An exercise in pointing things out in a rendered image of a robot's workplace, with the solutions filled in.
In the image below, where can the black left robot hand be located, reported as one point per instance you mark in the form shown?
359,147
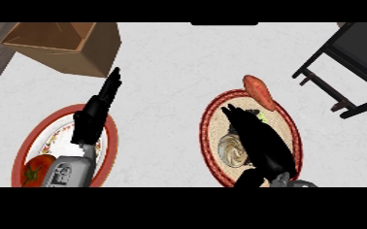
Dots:
94,113

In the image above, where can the red tomato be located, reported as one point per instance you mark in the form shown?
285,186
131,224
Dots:
35,171

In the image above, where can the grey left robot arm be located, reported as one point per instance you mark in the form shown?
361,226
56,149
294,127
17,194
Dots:
68,171

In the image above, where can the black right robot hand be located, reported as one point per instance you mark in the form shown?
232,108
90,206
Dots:
260,142

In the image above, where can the orange sweet potato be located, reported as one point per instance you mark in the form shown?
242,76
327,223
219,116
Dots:
259,92

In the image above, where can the round red rimmed beige placemat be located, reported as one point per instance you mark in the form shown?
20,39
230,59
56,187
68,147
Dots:
214,132

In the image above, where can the red rimmed white plate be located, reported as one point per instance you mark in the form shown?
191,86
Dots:
62,136

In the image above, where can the black tiered shelf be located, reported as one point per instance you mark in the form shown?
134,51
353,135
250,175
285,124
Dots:
339,64

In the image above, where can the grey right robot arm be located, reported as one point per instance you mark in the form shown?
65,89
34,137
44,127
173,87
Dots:
291,182

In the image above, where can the cupcake with cream swirl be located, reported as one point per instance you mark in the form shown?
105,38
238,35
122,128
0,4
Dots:
230,148

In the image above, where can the open brown wooden box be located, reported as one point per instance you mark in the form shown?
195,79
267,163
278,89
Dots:
71,45

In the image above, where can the dark grey slab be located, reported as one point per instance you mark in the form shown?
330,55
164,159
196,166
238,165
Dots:
6,45

